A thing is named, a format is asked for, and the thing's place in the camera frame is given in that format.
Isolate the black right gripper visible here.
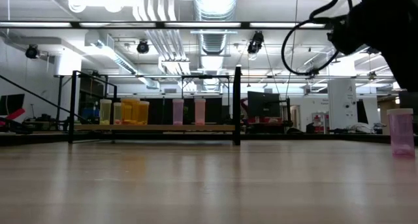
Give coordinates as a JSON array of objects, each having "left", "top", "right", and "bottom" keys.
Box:
[{"left": 351, "top": 0, "right": 418, "bottom": 91}]

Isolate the large purple medicine bottle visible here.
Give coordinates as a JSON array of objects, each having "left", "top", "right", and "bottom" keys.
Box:
[{"left": 386, "top": 108, "right": 416, "bottom": 158}]

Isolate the amber medicine bottle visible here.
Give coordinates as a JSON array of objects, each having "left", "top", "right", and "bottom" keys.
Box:
[
  {"left": 137, "top": 100, "right": 150, "bottom": 125},
  {"left": 121, "top": 97, "right": 141, "bottom": 125}
]

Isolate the small purple medicine bottle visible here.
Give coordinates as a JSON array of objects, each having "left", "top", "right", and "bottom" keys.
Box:
[{"left": 172, "top": 98, "right": 185, "bottom": 126}]

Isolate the pink medicine bottle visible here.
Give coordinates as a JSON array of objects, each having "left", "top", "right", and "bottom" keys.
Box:
[{"left": 194, "top": 98, "right": 207, "bottom": 126}]

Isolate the black shelf support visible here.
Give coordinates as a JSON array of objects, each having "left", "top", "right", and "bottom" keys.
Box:
[
  {"left": 232, "top": 64, "right": 242, "bottom": 146},
  {"left": 67, "top": 70, "right": 118, "bottom": 144}
]

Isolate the white square pillar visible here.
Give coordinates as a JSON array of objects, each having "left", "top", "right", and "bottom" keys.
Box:
[{"left": 327, "top": 78, "right": 358, "bottom": 131}]

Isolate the person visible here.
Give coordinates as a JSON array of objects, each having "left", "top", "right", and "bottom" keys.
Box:
[{"left": 240, "top": 97, "right": 249, "bottom": 120}]

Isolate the overhead light bar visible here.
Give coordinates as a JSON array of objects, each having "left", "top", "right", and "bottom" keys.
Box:
[{"left": 0, "top": 20, "right": 331, "bottom": 31}]

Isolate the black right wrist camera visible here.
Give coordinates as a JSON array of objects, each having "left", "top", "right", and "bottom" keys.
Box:
[{"left": 327, "top": 15, "right": 368, "bottom": 56}]

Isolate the thin black cable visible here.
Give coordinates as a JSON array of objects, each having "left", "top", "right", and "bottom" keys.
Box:
[{"left": 0, "top": 72, "right": 91, "bottom": 125}]

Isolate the black right camera cable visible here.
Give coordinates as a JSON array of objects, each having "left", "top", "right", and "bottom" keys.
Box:
[{"left": 280, "top": 0, "right": 353, "bottom": 77}]

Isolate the black metal rig frame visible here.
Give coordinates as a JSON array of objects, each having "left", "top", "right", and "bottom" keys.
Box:
[{"left": 0, "top": 131, "right": 418, "bottom": 146}]

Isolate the silver ventilation duct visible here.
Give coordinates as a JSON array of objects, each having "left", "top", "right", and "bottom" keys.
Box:
[{"left": 192, "top": 0, "right": 239, "bottom": 55}]

